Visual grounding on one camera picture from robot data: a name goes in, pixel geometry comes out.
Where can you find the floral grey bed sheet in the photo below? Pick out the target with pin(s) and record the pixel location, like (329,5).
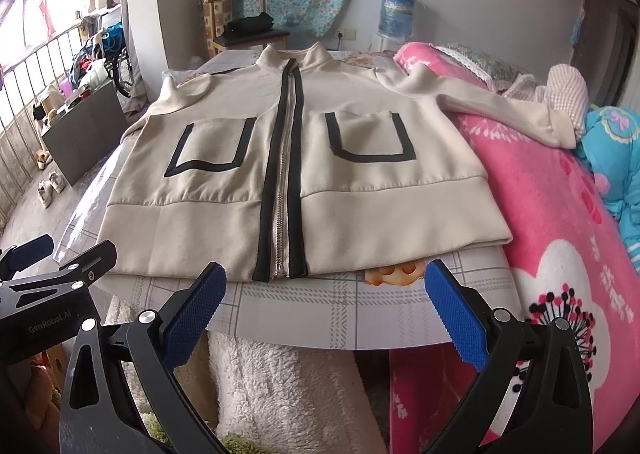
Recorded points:
(339,311)

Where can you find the beige zip jacket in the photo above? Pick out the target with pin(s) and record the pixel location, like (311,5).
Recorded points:
(302,165)

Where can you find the grey lace pillow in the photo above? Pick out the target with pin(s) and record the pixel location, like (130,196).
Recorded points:
(496,73)

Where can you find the dark grey board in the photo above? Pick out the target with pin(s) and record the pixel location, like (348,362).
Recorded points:
(86,133)

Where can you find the white fluffy blanket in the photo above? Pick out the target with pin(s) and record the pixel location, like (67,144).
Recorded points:
(278,399)

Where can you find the wooden chair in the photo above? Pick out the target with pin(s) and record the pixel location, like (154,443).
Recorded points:
(217,13)

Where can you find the blue water bottle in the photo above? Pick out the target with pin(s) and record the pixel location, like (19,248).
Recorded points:
(396,19)

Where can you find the wall power socket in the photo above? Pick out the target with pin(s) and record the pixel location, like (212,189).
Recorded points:
(346,34)

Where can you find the black bag on chair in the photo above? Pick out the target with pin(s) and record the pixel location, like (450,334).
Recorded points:
(247,26)

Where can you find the metal balcony railing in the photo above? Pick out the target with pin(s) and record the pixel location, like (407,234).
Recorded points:
(24,82)

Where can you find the wheelchair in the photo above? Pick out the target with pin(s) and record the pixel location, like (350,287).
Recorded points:
(117,62)

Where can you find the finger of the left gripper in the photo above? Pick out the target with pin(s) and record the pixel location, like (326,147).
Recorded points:
(93,263)
(18,258)

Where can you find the pink fleece blanket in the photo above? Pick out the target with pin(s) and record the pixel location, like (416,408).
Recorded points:
(566,255)

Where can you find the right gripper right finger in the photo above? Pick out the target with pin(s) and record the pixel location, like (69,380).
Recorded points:
(553,412)

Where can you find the checked pink cloth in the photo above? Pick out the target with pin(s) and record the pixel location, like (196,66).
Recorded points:
(565,91)

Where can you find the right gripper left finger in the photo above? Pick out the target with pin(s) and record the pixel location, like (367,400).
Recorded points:
(98,411)

